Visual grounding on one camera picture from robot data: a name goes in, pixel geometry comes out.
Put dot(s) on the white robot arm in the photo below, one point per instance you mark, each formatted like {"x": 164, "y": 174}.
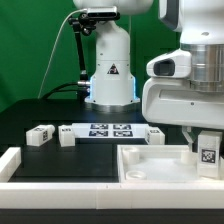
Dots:
{"x": 196, "y": 26}

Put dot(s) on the white marker base plate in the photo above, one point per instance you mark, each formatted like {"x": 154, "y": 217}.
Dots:
{"x": 109, "y": 130}

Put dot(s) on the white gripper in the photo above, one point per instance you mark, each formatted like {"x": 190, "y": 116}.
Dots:
{"x": 168, "y": 99}

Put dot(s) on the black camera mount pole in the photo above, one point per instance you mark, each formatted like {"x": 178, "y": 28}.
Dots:
{"x": 82, "y": 26}

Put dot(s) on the grey camera on mount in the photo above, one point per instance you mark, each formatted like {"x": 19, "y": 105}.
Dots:
{"x": 102, "y": 12}

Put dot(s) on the white square table top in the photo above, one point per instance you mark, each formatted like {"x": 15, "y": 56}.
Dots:
{"x": 160, "y": 163}

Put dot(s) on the white U-shaped obstacle wall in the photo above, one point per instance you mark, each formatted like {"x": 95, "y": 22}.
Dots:
{"x": 128, "y": 195}

